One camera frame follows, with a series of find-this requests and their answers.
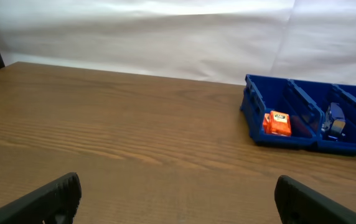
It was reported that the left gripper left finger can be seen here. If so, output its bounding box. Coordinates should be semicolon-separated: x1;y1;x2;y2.
0;172;83;224

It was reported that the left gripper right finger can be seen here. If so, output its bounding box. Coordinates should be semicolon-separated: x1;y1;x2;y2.
273;174;356;224

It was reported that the orange candy box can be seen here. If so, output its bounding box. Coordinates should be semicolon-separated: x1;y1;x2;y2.
268;110;293;138
261;112;272;134

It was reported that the blue candy pack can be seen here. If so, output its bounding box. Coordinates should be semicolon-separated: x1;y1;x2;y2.
321;102;347;140

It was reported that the blue tray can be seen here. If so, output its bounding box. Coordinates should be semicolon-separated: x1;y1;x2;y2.
239;73;356;158

